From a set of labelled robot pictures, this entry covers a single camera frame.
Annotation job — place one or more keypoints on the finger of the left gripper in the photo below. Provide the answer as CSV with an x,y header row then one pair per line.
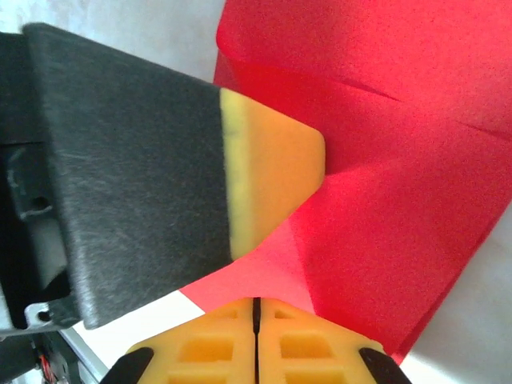
x,y
160,180

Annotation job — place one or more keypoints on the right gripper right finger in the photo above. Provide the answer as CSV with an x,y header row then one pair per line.
x,y
308,352

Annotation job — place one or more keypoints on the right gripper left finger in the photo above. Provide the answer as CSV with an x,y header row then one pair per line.
x,y
208,352

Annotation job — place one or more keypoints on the red square paper sheet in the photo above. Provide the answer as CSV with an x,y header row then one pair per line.
x,y
400,200

